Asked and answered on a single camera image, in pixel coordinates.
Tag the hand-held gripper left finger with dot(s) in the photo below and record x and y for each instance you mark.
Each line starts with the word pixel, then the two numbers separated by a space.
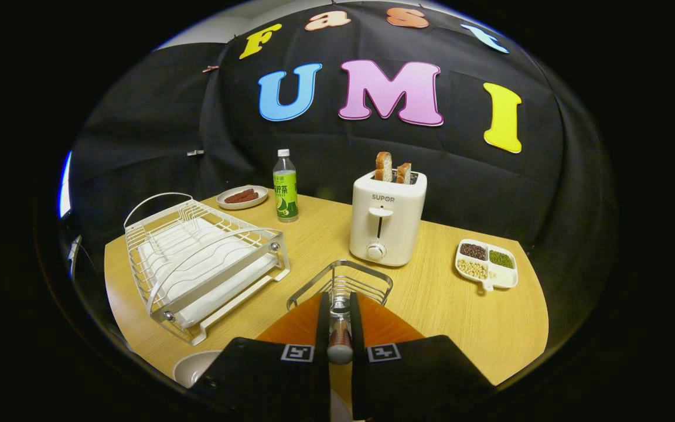
pixel 255 375

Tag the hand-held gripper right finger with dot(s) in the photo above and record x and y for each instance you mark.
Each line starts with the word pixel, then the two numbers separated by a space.
pixel 357 363

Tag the grey round plate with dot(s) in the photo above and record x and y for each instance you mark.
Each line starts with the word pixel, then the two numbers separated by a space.
pixel 194 366

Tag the white divided dish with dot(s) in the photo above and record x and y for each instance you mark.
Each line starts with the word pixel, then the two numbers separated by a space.
pixel 504 278

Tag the small grey dish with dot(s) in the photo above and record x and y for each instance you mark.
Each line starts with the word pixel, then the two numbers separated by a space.
pixel 258 202

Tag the white drip tray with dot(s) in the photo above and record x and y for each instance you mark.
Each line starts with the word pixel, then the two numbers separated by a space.
pixel 220 299

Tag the white toaster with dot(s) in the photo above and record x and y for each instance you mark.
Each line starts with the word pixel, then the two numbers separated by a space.
pixel 384 234

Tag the pile of yellow soybeans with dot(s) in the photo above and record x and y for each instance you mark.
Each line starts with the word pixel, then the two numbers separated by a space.
pixel 472 269

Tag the pile of dark red beans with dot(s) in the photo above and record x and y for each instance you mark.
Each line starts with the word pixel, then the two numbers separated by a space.
pixel 473 251

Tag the red meat piece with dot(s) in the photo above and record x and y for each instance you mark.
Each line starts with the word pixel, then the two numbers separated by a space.
pixel 248 198
pixel 238 196

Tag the pile of green beans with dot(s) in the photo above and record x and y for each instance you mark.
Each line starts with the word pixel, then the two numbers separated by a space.
pixel 501 259

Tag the green label drink bottle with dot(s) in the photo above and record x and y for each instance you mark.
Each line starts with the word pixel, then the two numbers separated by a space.
pixel 285 193

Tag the toasted bread slice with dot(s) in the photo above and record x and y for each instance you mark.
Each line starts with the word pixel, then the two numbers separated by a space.
pixel 383 167
pixel 404 174

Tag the copper cloth clip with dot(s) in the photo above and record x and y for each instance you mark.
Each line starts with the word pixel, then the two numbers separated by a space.
pixel 210 68

